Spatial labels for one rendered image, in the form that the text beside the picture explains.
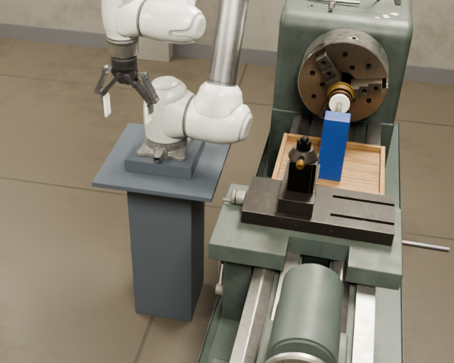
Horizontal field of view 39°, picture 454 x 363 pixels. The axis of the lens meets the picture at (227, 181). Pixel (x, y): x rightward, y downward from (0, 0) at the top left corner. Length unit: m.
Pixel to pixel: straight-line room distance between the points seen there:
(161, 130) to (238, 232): 0.63
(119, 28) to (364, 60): 0.88
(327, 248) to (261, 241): 0.19
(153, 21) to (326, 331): 0.93
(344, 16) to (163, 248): 1.12
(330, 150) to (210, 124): 0.42
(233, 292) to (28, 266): 1.46
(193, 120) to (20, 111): 2.35
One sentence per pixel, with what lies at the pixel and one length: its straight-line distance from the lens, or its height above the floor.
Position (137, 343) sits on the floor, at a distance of 2.75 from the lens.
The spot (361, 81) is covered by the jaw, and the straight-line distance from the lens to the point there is 2.27.
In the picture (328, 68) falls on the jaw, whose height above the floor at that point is 1.16.
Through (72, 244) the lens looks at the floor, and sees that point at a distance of 3.24.
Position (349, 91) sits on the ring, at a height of 1.11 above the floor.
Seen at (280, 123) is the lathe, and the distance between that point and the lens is 2.58.
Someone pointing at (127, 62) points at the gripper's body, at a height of 1.31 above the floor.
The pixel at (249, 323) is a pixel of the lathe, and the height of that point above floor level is 0.86.
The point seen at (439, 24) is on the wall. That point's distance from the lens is 4.86.
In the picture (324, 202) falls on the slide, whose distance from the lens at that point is 1.88.
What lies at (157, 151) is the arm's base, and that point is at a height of 0.83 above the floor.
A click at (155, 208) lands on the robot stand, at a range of 2.44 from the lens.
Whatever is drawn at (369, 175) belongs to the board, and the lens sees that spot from 2.18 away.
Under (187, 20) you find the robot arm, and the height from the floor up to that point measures 1.46.
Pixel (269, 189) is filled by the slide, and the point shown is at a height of 0.97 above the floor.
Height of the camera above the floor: 2.08
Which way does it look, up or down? 35 degrees down
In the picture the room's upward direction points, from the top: 2 degrees clockwise
